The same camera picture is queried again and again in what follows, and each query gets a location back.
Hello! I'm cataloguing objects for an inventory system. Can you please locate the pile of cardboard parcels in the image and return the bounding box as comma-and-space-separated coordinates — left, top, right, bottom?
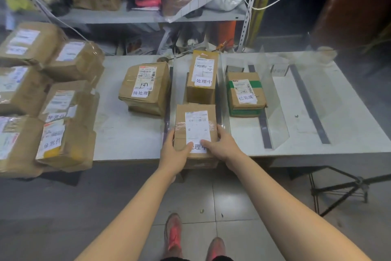
0, 22, 105, 178

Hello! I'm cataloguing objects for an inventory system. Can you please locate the small clear label stand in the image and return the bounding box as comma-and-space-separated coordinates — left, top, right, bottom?
270, 63, 290, 77

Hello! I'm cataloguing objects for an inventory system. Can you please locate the person's right hand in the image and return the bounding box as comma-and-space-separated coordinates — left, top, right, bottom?
200, 125, 245, 173

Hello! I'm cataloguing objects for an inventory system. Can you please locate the tall cardboard parcel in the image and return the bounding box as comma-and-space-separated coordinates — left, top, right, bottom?
186, 50, 220, 105

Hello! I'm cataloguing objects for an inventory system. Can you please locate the orange container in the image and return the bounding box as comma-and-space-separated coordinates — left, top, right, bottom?
218, 21, 237, 48

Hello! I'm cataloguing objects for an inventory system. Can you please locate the person's red shoe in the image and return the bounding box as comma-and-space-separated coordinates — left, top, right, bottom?
164, 213, 184, 260
206, 237, 227, 261

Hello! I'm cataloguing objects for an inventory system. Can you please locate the pink red packet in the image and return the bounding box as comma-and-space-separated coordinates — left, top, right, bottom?
135, 0, 162, 8

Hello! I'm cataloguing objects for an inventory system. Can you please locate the person's left red shoe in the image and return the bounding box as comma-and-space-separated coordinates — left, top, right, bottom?
164, 213, 184, 260

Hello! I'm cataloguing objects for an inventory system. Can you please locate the black folding metal frame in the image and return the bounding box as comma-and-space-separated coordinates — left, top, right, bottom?
308, 165, 391, 217

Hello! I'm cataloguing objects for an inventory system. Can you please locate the clear acrylic divider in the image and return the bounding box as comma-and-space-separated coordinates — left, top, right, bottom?
259, 68, 290, 150
215, 55, 232, 137
164, 55, 175, 136

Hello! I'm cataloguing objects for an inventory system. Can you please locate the large wrinkled cardboard parcel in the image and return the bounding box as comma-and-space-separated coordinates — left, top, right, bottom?
118, 62, 171, 117

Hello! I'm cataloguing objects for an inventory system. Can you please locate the person's right red shoe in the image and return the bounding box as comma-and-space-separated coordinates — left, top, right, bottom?
206, 237, 227, 261

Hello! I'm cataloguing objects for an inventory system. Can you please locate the green taped cardboard parcel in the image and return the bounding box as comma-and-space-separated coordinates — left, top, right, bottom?
226, 72, 268, 118

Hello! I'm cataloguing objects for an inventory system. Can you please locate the grey metal shelf rack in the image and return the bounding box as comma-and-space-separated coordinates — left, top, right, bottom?
46, 0, 264, 54

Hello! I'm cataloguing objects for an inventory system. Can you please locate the person's left forearm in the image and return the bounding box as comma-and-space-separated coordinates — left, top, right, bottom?
75, 164, 181, 261

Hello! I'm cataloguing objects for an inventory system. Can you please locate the white paper envelope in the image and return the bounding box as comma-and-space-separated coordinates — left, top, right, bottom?
164, 0, 221, 23

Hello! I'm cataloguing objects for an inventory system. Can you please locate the person's left hand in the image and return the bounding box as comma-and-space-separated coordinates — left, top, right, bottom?
159, 127, 194, 176

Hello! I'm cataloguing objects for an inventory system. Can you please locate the large brown sack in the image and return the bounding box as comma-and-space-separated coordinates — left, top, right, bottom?
311, 0, 391, 52

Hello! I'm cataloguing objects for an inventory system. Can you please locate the yellow metal post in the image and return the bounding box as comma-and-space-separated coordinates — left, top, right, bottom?
247, 0, 281, 48

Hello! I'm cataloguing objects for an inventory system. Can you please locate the person's right forearm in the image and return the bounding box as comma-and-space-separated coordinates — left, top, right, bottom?
227, 154, 372, 261

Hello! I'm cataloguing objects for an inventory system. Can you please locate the small taped cardboard parcel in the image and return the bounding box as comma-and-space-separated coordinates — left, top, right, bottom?
173, 103, 219, 170

